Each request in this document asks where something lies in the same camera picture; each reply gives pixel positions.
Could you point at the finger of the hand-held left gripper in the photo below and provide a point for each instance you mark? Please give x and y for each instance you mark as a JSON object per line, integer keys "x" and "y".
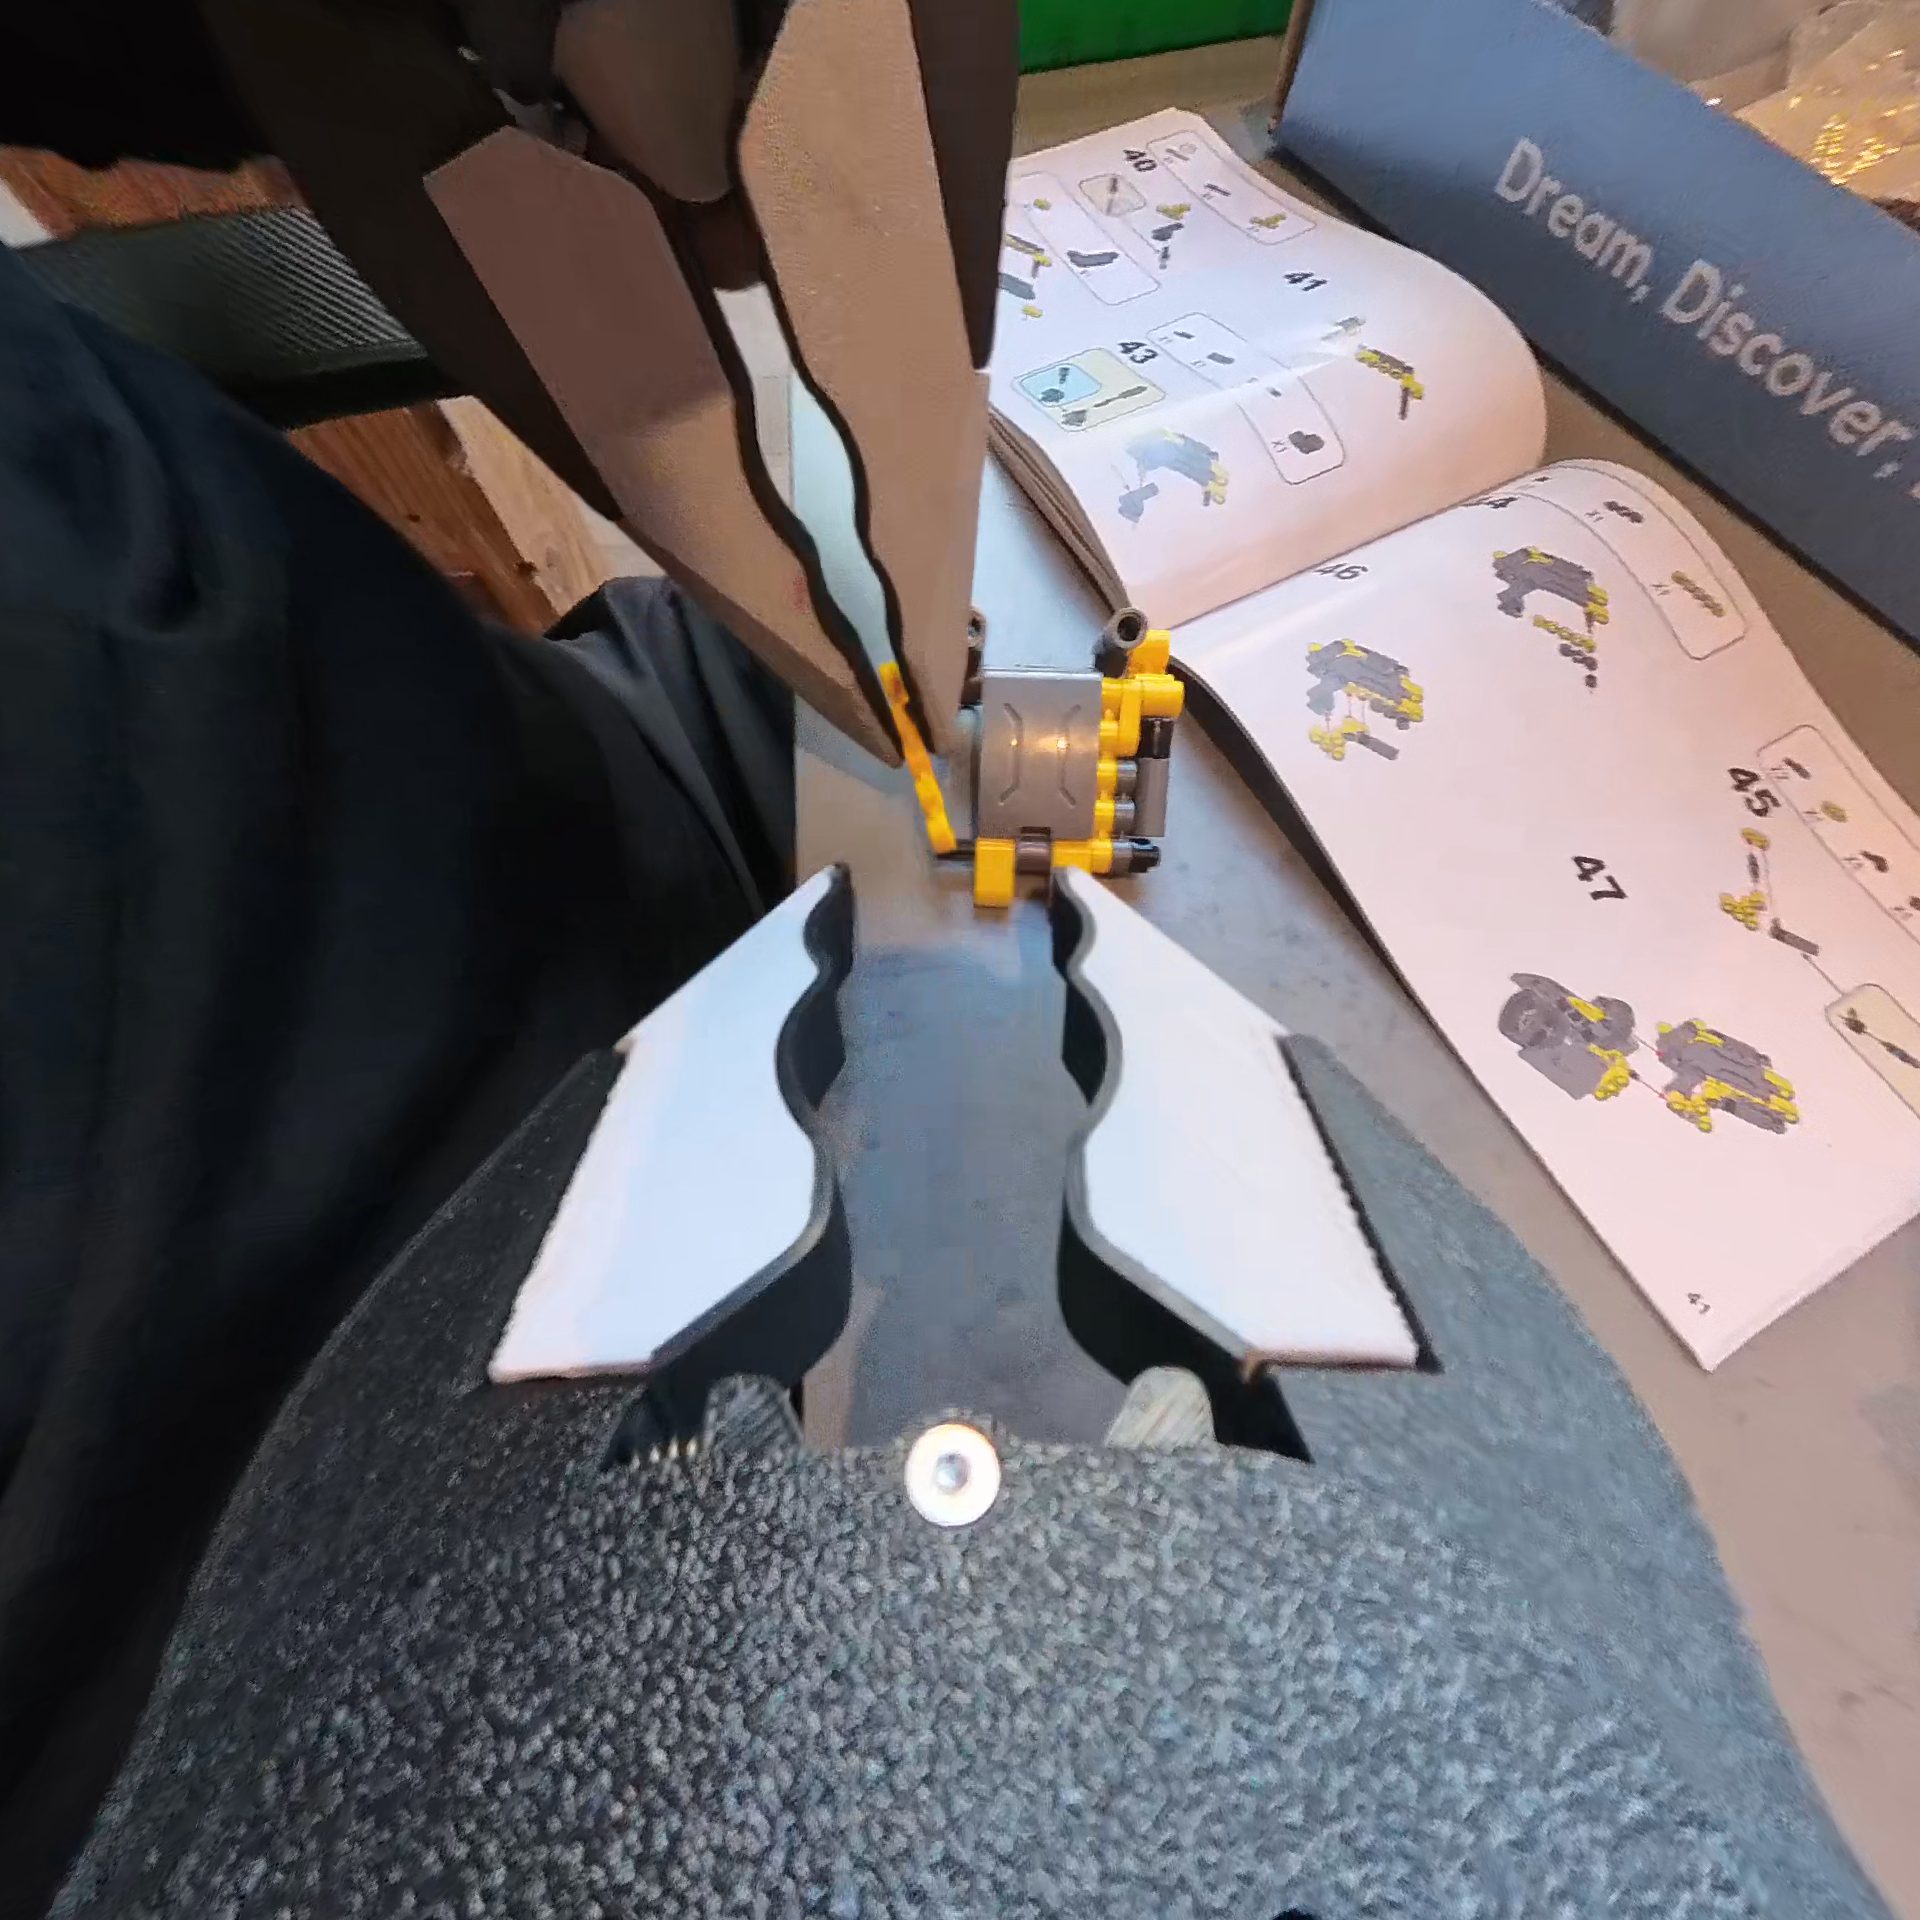
{"x": 599, "y": 346}
{"x": 870, "y": 300}

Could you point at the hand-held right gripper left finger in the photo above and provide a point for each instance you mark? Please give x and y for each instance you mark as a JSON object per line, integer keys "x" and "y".
{"x": 675, "y": 1185}

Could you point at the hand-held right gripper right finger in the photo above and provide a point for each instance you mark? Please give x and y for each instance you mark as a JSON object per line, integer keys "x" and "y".
{"x": 1231, "y": 1185}

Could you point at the yellow five-hole brick beam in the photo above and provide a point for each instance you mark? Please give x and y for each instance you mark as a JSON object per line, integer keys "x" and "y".
{"x": 921, "y": 779}

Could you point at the grey yellow brick assembly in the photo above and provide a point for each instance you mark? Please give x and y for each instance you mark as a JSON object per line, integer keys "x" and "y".
{"x": 1035, "y": 751}

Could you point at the grey desk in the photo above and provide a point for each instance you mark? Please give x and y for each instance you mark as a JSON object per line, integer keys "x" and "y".
{"x": 1305, "y": 974}

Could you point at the green object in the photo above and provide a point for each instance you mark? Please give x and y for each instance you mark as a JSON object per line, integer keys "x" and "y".
{"x": 1142, "y": 31}

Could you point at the person's dark clothing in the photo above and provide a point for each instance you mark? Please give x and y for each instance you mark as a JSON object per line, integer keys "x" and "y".
{"x": 300, "y": 900}

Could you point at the open instruction booklet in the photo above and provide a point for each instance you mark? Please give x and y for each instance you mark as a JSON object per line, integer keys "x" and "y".
{"x": 1424, "y": 600}

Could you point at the dark blue cardboard box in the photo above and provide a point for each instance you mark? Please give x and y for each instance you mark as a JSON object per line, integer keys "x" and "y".
{"x": 1576, "y": 270}

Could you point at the clear plastic bags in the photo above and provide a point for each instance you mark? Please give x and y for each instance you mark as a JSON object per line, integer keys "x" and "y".
{"x": 1844, "y": 90}

